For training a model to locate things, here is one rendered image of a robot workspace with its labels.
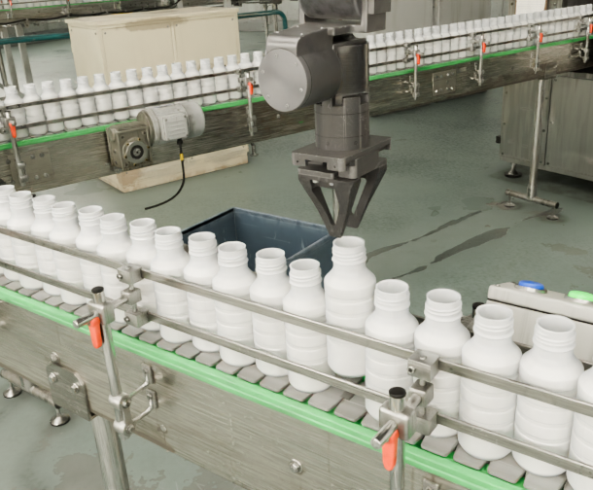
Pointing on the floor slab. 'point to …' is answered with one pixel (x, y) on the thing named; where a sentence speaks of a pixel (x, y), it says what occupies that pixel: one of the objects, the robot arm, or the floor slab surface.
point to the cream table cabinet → (192, 22)
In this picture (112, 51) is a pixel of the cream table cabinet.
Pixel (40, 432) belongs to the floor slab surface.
